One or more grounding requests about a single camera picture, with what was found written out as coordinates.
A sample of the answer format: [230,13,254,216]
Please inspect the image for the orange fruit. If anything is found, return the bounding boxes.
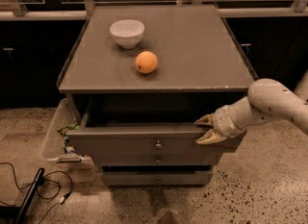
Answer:
[135,51,158,74]

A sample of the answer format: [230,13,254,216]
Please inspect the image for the clear plastic bin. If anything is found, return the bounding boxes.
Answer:
[39,99,93,169]

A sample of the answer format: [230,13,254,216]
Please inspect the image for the grey bottom drawer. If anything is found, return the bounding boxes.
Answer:
[102,171,213,187]

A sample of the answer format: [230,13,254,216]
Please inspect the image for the white ceramic bowl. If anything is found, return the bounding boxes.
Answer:
[110,19,145,49]

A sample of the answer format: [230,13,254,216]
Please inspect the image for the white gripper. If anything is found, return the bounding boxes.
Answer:
[194,106,244,145]

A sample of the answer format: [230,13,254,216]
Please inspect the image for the green snack bag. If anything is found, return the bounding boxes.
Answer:
[57,123,79,154]

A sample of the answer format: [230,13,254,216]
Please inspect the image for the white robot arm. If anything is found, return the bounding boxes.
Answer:
[194,72,308,145]

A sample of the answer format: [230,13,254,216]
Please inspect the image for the grey drawer cabinet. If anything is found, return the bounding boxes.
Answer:
[58,5,256,174]

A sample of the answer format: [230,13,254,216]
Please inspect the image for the grey drawer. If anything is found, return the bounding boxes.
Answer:
[102,171,213,187]
[92,153,221,166]
[68,93,244,158]

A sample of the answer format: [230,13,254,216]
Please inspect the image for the grey middle drawer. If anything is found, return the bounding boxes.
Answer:
[92,153,221,166]

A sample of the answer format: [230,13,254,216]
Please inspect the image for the black bar on floor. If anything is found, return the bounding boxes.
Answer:
[13,167,45,224]

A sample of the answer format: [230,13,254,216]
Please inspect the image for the grey top drawer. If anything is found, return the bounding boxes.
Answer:
[68,93,244,158]

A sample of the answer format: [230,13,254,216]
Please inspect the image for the black cable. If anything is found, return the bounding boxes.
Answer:
[0,162,74,224]

